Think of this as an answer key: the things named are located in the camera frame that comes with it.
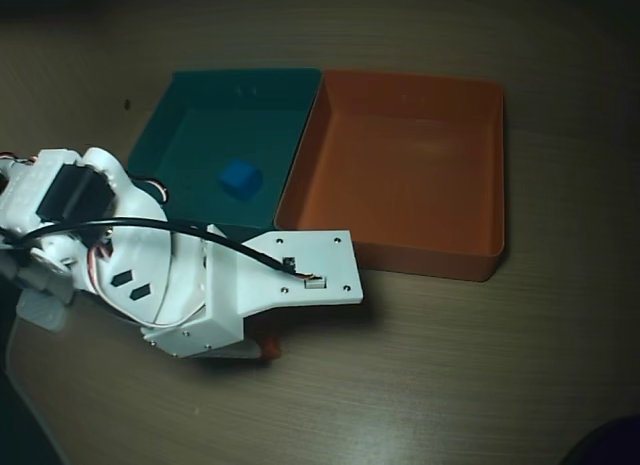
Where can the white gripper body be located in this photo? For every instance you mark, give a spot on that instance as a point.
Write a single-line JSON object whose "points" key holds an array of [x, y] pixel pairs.
{"points": [[200, 346]]}

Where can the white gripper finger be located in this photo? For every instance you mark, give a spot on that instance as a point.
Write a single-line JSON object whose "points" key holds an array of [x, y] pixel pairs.
{"points": [[230, 351]]}

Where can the orange cube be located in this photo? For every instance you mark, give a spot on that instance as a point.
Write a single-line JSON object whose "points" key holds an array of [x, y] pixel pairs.
{"points": [[271, 348]]}

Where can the blue cube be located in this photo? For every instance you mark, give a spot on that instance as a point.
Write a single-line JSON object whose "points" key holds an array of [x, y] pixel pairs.
{"points": [[240, 177]]}

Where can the teal plastic box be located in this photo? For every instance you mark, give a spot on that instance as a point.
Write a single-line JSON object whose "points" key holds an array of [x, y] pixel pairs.
{"points": [[225, 125]]}

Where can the orange plastic box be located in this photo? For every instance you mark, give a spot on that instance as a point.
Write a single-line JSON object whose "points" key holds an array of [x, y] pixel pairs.
{"points": [[400, 185]]}

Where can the white textured base clamp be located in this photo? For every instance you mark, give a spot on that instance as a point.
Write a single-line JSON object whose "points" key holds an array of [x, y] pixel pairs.
{"points": [[42, 312]]}

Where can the dark rounded object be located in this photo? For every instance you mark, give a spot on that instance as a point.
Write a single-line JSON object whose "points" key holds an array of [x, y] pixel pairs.
{"points": [[615, 445]]}

